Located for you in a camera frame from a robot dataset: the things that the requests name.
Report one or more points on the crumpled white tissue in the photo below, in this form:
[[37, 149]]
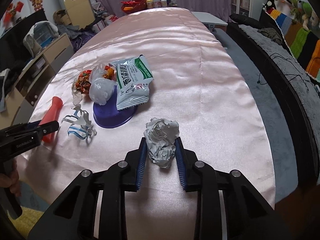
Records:
[[77, 96]]

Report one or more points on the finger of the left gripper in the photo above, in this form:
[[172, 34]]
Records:
[[33, 124], [37, 132]]

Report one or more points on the crumpled white plastic bag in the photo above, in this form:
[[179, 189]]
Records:
[[103, 82]]

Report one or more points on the pink plastic horn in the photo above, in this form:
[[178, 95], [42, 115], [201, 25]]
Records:
[[52, 115]]

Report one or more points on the blue white torn wrapper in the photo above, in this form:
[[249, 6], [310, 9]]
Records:
[[80, 124]]

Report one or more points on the black white cat plush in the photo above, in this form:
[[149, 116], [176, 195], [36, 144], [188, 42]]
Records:
[[269, 6]]

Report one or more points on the cardboard box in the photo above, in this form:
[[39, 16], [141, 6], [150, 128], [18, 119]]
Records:
[[61, 17]]

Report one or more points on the purple plastic bowl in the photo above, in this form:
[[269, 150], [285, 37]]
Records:
[[107, 116]]

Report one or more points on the green frog plush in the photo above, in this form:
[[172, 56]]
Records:
[[301, 11]]

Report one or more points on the sunflower with red flags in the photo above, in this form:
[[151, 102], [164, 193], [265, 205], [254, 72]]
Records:
[[11, 12]]

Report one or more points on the red gold foil wrapper ball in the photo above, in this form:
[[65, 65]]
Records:
[[83, 84]]

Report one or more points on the colourful striped blanket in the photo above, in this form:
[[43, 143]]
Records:
[[303, 44]]

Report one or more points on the green white snack packet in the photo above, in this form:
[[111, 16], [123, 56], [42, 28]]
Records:
[[133, 77]]

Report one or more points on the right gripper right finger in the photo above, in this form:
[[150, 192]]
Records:
[[227, 203]]

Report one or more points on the beige standing air conditioner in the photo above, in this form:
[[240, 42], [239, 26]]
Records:
[[79, 11]]

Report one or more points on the white folding side table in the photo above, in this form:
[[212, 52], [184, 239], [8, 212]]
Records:
[[207, 18]]

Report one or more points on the red basket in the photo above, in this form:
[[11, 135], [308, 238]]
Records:
[[132, 6]]

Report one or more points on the purple bag on floor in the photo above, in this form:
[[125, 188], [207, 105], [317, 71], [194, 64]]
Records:
[[81, 40]]

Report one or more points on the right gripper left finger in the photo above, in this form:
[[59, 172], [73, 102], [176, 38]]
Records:
[[72, 214]]

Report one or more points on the black television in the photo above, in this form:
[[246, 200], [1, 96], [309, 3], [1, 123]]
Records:
[[13, 51]]

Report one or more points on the hanging doll ornament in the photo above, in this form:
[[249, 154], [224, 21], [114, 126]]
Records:
[[37, 4]]

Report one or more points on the pink satin tablecloth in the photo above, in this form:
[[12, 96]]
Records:
[[196, 83]]

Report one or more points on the beige tv cabinet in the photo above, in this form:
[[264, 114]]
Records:
[[34, 79]]

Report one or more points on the grey rug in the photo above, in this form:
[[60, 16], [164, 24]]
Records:
[[283, 153]]

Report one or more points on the person's left hand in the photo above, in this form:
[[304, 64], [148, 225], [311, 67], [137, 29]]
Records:
[[12, 182]]

